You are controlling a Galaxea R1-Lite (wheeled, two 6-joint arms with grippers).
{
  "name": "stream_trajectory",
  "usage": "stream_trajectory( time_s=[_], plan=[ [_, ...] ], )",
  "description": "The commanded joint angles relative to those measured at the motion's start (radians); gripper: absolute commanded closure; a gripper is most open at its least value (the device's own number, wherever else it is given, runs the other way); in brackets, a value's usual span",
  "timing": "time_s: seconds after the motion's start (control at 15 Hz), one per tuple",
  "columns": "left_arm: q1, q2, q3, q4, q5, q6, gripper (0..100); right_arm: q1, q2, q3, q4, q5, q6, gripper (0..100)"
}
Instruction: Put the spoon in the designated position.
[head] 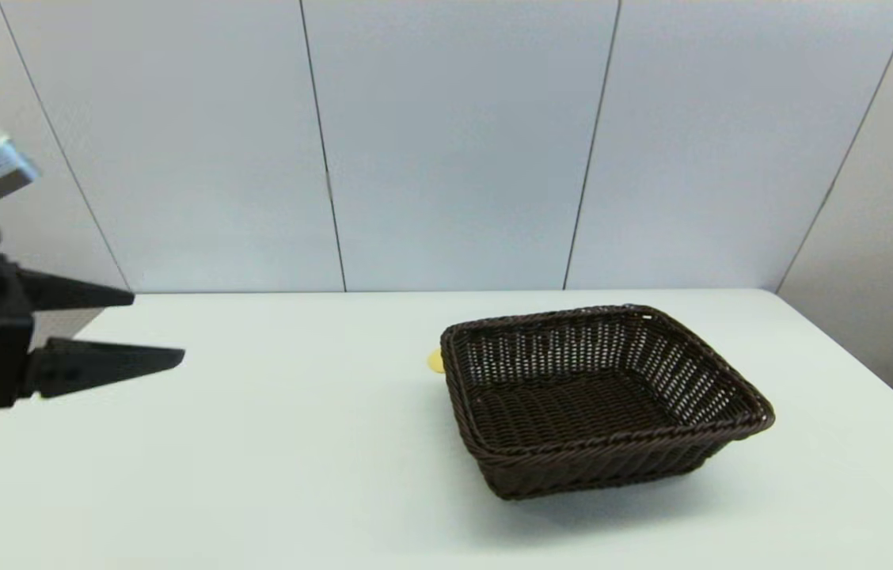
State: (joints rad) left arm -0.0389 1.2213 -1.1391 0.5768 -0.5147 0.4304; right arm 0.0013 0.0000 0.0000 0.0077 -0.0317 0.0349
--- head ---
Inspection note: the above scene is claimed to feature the dark brown wicker basket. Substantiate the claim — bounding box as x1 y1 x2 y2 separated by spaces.
439 304 776 501

